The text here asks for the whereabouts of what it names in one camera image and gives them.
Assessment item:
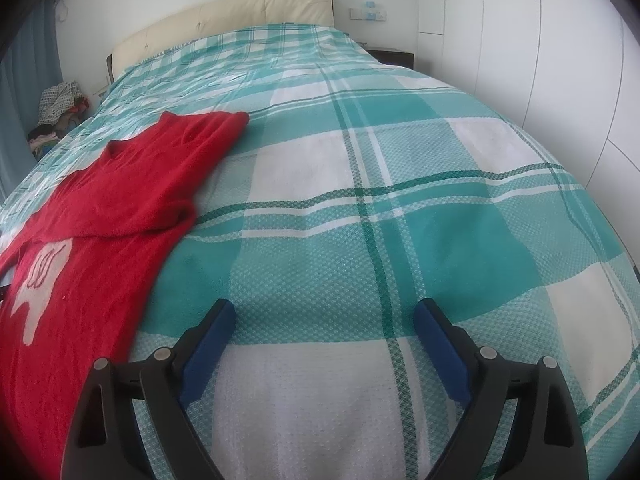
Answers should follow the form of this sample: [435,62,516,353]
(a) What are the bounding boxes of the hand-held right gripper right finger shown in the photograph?
[414,297,587,480]

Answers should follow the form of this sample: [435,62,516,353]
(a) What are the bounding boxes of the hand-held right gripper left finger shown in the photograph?
[60,298,237,480]

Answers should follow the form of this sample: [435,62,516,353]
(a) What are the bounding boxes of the red sweater with white rabbit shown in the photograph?
[0,110,251,480]

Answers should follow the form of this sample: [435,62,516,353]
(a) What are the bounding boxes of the pile of mixed clothes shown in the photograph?
[27,80,91,156]

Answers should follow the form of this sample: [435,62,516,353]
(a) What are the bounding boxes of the teal plaid bed blanket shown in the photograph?
[0,22,640,480]

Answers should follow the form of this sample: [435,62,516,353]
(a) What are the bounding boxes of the dark wooden nightstand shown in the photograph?
[370,46,416,68]

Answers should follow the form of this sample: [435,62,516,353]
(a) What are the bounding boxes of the white wardrobe doors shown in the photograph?
[417,0,640,211]

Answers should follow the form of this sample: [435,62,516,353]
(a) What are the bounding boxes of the cream padded headboard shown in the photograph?
[105,0,336,83]

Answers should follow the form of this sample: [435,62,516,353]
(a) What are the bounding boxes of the blue curtain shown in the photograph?
[0,0,63,206]

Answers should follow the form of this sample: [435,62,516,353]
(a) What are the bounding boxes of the white wall switch panel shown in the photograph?
[350,0,388,22]

